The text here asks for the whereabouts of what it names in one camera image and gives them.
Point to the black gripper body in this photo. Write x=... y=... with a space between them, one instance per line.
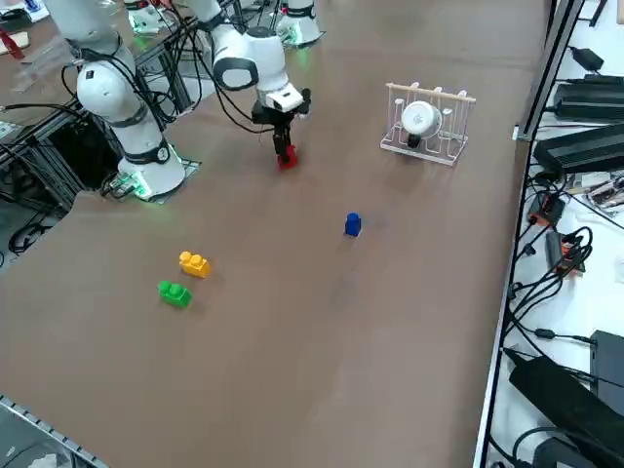
x=280 y=119

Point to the red wooden cube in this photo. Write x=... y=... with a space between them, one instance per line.
x=290 y=163

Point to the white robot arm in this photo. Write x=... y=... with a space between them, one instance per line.
x=105 y=92
x=302 y=24

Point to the small white robot base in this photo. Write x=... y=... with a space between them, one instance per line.
x=144 y=19

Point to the blue wooden cube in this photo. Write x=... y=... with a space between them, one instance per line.
x=352 y=225

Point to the white cup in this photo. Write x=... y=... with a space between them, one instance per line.
x=419 y=117

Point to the yellow toy brick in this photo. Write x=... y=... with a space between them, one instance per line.
x=195 y=265

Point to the green toy brick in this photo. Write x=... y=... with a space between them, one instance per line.
x=174 y=295

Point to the black orange power hub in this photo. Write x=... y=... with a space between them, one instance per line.
x=548 y=209

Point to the black ribbed power supply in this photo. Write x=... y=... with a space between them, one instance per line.
x=590 y=100

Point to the black orange adapter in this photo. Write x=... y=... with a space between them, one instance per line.
x=570 y=261

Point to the small black power adapter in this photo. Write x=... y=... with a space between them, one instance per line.
x=587 y=58

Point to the large black power brick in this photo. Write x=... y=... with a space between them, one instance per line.
x=556 y=390

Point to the black box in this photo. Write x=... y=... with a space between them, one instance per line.
x=609 y=365

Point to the black device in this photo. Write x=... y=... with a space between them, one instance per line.
x=556 y=456

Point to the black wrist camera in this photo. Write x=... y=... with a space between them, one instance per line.
x=306 y=100

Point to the aluminium camera post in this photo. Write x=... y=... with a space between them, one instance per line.
x=550 y=68

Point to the grey metal rail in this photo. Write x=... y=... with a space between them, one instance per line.
x=49 y=430

